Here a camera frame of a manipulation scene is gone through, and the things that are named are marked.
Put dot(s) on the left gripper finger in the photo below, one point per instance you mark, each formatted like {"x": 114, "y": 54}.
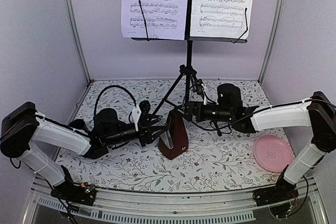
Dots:
{"x": 158, "y": 132}
{"x": 153, "y": 120}

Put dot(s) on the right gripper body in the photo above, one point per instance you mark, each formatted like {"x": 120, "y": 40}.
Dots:
{"x": 199, "y": 106}

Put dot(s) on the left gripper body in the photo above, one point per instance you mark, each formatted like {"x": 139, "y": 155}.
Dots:
{"x": 144, "y": 136}

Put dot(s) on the brown metronome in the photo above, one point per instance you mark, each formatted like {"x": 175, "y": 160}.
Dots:
{"x": 175, "y": 141}

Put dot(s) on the black music stand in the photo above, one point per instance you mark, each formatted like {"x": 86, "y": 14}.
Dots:
{"x": 187, "y": 70}

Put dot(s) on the white sheet music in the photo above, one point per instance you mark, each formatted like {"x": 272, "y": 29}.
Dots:
{"x": 220, "y": 19}

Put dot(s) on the purple sheet music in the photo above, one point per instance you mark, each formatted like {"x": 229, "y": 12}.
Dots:
{"x": 154, "y": 19}

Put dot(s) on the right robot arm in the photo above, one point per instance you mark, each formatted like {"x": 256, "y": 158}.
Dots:
{"x": 315, "y": 112}

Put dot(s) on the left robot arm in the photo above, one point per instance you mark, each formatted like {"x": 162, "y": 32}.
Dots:
{"x": 25, "y": 126}

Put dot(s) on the floral table mat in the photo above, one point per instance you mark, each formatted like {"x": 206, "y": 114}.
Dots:
{"x": 211, "y": 162}

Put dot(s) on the dark blue mug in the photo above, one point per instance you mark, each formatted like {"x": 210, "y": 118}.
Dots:
{"x": 78, "y": 124}

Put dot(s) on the pink plate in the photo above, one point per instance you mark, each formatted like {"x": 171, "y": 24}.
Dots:
{"x": 272, "y": 153}

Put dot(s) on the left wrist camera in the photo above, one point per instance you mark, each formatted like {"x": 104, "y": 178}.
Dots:
{"x": 139, "y": 114}

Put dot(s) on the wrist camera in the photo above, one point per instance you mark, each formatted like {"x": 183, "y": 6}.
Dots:
{"x": 200, "y": 90}
{"x": 139, "y": 114}

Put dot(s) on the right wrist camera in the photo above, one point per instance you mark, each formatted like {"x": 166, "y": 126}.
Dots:
{"x": 200, "y": 90}

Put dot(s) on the front aluminium rail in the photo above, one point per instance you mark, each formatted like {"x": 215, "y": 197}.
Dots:
{"x": 121, "y": 206}

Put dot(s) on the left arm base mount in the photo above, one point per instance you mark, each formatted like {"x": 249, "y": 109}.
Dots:
{"x": 84, "y": 194}

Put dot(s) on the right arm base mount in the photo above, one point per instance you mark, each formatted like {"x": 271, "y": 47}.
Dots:
{"x": 281, "y": 191}

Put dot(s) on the right aluminium frame post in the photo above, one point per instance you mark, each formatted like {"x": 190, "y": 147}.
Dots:
{"x": 271, "y": 41}

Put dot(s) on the aluminium frame post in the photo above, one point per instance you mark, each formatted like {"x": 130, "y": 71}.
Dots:
{"x": 271, "y": 41}
{"x": 76, "y": 38}

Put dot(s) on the left aluminium frame post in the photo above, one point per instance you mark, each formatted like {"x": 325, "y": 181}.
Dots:
{"x": 76, "y": 38}

